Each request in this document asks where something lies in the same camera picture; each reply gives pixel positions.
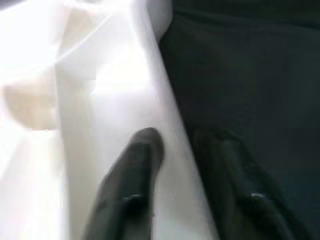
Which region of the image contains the white plastic table top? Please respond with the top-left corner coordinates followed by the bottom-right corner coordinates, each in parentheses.
top-left (0, 0), bottom-right (218, 240)

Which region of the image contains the black tablecloth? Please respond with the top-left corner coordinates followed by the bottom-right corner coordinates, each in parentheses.
top-left (159, 0), bottom-right (320, 240)

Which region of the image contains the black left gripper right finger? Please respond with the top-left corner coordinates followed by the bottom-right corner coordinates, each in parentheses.
top-left (192, 128), bottom-right (301, 240)

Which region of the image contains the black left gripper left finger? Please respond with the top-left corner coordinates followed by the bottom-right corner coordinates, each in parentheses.
top-left (82, 127), bottom-right (166, 240)

